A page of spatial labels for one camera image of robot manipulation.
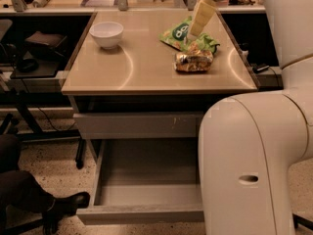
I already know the white ceramic bowl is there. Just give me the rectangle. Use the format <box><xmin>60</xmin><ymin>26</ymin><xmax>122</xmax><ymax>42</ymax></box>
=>
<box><xmin>89</xmin><ymin>22</ymin><xmax>124</xmax><ymax>49</ymax></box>

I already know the closed grey upper drawer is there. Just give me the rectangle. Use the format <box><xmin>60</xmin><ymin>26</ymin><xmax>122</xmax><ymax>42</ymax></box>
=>
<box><xmin>73</xmin><ymin>112</ymin><xmax>203</xmax><ymax>139</ymax></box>

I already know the green chip bag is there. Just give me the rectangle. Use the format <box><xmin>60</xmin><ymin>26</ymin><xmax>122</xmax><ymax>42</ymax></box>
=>
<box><xmin>158</xmin><ymin>16</ymin><xmax>219</xmax><ymax>54</ymax></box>

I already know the black desk leg left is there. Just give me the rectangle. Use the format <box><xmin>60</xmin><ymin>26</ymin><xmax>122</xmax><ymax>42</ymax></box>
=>
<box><xmin>75</xmin><ymin>139</ymin><xmax>86</xmax><ymax>169</ymax></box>

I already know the black shoe and leg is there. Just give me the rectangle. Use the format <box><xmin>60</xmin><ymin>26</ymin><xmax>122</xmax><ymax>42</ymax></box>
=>
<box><xmin>0</xmin><ymin>134</ymin><xmax>90</xmax><ymax>235</ymax></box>

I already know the black power adapter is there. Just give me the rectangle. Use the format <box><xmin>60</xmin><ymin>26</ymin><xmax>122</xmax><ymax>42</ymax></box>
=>
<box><xmin>252</xmin><ymin>64</ymin><xmax>269</xmax><ymax>74</ymax></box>

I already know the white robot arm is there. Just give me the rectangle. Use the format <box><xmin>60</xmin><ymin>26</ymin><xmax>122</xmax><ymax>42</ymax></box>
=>
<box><xmin>199</xmin><ymin>0</ymin><xmax>313</xmax><ymax>235</ymax></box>

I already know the grey drawer cabinet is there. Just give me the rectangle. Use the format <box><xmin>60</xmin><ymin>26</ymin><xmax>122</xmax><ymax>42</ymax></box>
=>
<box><xmin>62</xmin><ymin>9</ymin><xmax>258</xmax><ymax>155</ymax></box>

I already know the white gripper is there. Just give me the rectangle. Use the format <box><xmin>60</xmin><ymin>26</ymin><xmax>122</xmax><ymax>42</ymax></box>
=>
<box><xmin>189</xmin><ymin>0</ymin><xmax>223</xmax><ymax>37</ymax></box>

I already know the open grey lower drawer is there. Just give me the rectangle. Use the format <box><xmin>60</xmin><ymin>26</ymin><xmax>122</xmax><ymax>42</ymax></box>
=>
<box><xmin>77</xmin><ymin>138</ymin><xmax>203</xmax><ymax>225</ymax></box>

